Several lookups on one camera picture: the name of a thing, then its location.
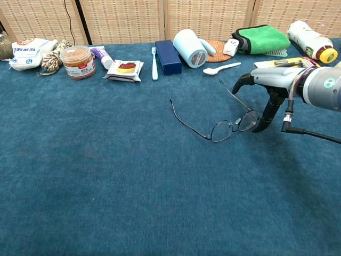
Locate blue carpet table cloth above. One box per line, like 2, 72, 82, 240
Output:
0, 38, 341, 256

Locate razor in yellow blister pack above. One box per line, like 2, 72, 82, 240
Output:
254, 57, 322, 69

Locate pale green scrub brush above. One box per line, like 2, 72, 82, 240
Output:
262, 49, 289, 58

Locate braided beige rope bundle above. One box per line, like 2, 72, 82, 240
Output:
39, 39, 73, 76

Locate purple white toothpaste tube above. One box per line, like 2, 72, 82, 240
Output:
90, 45, 115, 70

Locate round woven brown coaster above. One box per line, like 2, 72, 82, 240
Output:
205, 39, 235, 63

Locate dark blue rectangular box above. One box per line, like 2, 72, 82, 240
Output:
155, 39, 183, 76

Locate black thin-frame eyeglasses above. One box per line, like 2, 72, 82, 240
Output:
169, 79, 259, 143

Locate bamboo folding screen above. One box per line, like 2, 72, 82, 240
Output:
0, 0, 341, 46

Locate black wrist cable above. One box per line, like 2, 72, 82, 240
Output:
281, 98, 341, 145

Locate white printed powder bag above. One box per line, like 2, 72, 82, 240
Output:
7, 38, 58, 71

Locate small white box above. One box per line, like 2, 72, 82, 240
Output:
223, 38, 239, 57

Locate thin black hanging cable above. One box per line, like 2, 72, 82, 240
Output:
63, 0, 77, 45

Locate light blue mug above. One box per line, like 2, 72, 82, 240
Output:
173, 28, 216, 69

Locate white bottle yellow cap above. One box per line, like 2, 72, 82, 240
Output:
287, 20, 338, 64

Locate plastic jar brown powder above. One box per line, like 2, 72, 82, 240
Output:
59, 45, 96, 81

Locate light blue toothbrush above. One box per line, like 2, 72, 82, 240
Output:
151, 47, 159, 81

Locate black tripod pole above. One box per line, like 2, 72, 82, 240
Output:
75, 0, 93, 45

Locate white plastic spoon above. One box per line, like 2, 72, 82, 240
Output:
202, 62, 242, 75

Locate folded green towel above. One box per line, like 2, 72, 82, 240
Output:
231, 25, 291, 55

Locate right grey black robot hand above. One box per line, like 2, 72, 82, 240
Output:
232, 66, 306, 133

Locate white cake snack packet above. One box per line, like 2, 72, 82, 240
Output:
103, 59, 144, 83

